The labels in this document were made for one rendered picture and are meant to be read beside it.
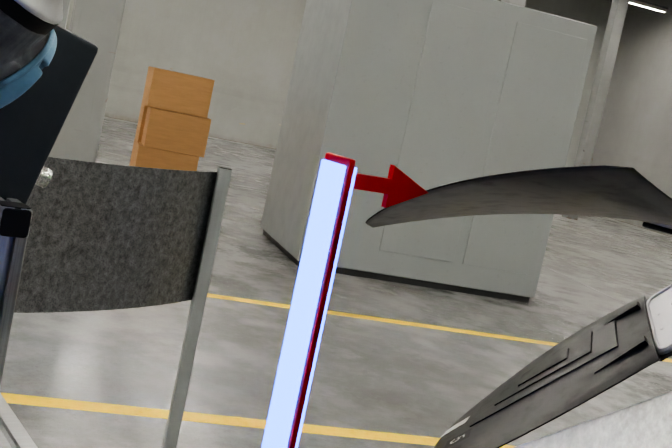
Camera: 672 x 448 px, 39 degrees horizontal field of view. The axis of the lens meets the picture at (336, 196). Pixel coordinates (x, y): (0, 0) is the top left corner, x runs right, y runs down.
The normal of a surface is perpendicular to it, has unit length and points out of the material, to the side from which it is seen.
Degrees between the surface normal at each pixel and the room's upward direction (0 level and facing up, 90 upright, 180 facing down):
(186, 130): 90
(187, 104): 90
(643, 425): 55
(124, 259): 90
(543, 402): 47
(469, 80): 90
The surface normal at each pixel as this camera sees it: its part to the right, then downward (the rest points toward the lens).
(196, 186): 0.87, 0.22
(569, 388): -0.58, -0.79
